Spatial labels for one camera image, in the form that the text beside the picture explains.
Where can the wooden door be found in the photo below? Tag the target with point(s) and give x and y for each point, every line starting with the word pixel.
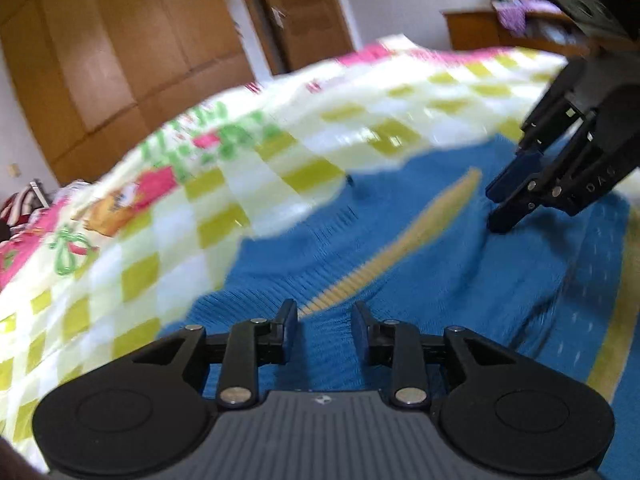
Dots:
pixel 300 10

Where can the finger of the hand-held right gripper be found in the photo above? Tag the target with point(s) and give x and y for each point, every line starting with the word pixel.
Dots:
pixel 520 205
pixel 515 175

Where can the red white striped cloth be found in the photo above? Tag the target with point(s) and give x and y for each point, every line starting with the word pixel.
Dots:
pixel 22 207

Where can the blue striped knit sweater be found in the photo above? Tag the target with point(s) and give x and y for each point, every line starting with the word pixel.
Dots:
pixel 450 270

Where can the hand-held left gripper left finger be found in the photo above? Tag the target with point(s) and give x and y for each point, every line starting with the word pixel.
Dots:
pixel 290 322

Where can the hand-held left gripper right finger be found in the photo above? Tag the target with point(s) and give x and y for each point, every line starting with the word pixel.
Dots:
pixel 359 324

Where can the wooden wardrobe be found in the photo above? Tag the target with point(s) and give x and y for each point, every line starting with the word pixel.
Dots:
pixel 110 50

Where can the purple cloth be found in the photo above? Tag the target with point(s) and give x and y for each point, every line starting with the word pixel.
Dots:
pixel 512 15

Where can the wooden nightstand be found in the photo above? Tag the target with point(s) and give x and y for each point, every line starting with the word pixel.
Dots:
pixel 475 27

